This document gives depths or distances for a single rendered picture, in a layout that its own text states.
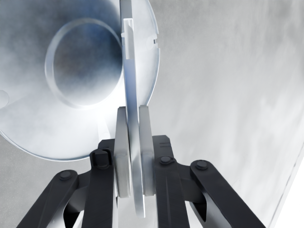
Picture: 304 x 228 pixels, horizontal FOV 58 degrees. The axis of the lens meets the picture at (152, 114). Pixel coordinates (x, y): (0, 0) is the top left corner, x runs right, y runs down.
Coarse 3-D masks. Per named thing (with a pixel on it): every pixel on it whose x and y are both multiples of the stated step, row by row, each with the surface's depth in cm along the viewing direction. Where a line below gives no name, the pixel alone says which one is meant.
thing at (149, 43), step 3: (147, 39) 46; (150, 39) 47; (147, 42) 47; (150, 42) 47; (153, 42) 48; (147, 45) 47; (150, 45) 47; (153, 45) 48; (147, 48) 47; (150, 48) 48
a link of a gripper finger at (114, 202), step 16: (96, 160) 14; (112, 160) 14; (96, 176) 14; (112, 176) 13; (96, 192) 12; (112, 192) 12; (96, 208) 12; (112, 208) 12; (96, 224) 11; (112, 224) 11
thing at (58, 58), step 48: (0, 0) 29; (48, 0) 33; (96, 0) 37; (144, 0) 44; (0, 48) 31; (48, 48) 34; (96, 48) 39; (144, 48) 46; (48, 96) 36; (96, 96) 41; (144, 96) 50; (48, 144) 38; (96, 144) 45
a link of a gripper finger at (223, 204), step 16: (192, 176) 14; (208, 176) 13; (208, 192) 12; (224, 192) 12; (192, 208) 14; (208, 208) 12; (224, 208) 11; (240, 208) 11; (208, 224) 13; (224, 224) 11; (240, 224) 10; (256, 224) 10
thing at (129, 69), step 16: (128, 0) 17; (128, 16) 17; (128, 32) 27; (128, 48) 25; (128, 64) 17; (128, 80) 17; (128, 96) 17; (128, 112) 17; (128, 128) 18; (144, 208) 23
